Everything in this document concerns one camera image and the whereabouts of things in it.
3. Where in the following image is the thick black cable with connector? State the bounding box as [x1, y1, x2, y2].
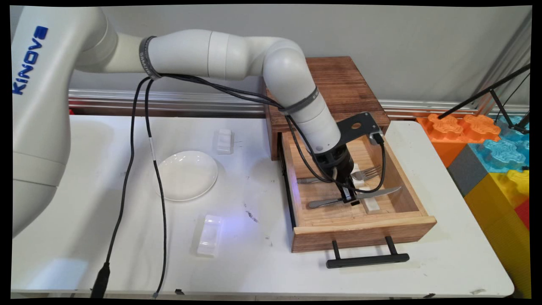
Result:
[90, 73, 339, 299]

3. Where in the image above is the dark wooden cabinet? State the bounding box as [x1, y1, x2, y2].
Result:
[263, 56, 391, 161]

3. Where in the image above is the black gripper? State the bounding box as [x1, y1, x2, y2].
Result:
[313, 144, 360, 207]

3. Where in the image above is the orange foam block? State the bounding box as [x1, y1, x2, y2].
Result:
[417, 114, 501, 168]

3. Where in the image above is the silver metal fork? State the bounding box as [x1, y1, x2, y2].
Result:
[296, 165, 382, 185]

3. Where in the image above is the red foam block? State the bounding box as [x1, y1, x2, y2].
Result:
[514, 199, 530, 230]

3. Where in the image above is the yellow foam block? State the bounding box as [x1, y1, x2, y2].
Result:
[464, 169, 532, 298]

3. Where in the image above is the thin black cable white label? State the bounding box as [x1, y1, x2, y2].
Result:
[144, 73, 388, 298]

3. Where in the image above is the aluminium rail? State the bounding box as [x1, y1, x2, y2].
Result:
[69, 88, 530, 120]

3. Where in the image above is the blue foam block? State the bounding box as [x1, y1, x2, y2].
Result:
[468, 115, 530, 173]

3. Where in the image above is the black drawer handle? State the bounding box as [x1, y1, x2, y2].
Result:
[326, 236, 410, 269]

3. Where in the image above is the grey foam block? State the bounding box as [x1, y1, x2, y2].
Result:
[447, 144, 489, 197]

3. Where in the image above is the silver serrated table knife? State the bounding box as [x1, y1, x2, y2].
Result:
[308, 186, 403, 209]

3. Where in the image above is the wooden drawer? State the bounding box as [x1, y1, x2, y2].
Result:
[279, 131, 437, 253]

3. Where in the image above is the grey velcro strap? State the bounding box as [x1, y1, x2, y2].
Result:
[279, 87, 320, 116]
[139, 36, 163, 80]

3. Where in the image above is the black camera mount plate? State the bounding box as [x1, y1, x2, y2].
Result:
[337, 112, 382, 147]

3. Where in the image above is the white round plate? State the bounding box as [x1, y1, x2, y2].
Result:
[153, 150, 218, 202]

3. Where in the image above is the black tripod stand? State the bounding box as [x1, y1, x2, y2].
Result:
[438, 64, 531, 135]

